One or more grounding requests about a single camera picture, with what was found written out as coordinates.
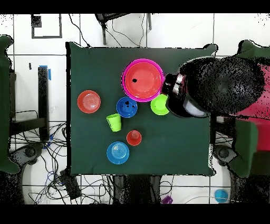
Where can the green cup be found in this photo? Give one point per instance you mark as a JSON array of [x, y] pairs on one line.
[[115, 123]]

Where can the large pink bowl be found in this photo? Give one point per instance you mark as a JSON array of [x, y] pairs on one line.
[[123, 88]]

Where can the large orange bowl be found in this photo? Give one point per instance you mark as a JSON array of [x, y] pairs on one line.
[[145, 80]]

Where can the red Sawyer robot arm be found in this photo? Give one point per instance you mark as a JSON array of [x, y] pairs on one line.
[[221, 84]]

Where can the dark blue bowl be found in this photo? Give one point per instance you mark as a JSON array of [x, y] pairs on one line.
[[126, 112]]

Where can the green bowl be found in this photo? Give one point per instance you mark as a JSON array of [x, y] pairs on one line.
[[159, 105]]

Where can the orange cup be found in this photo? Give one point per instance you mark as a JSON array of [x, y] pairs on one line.
[[134, 137]]

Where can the small light blue bowl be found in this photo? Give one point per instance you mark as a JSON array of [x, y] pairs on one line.
[[118, 152]]

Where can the small orange bowl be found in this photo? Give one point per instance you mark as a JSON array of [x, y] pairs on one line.
[[88, 101]]

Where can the dark green table cloth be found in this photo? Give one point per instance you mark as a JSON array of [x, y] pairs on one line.
[[95, 148]]

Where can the purple object on floor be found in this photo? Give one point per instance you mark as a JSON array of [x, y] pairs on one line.
[[167, 199]]

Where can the black power strip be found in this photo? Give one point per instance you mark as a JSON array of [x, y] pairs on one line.
[[70, 186]]

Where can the green cloth on side table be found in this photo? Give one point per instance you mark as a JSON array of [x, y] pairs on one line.
[[244, 148], [4, 105]]

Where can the blue cup on floor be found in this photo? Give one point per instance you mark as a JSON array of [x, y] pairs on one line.
[[221, 196]]

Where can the black table frame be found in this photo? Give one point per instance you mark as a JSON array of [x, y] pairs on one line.
[[43, 95], [213, 131]]

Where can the grey pedestal foot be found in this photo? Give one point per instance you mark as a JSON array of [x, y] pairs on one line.
[[223, 153], [29, 152]]

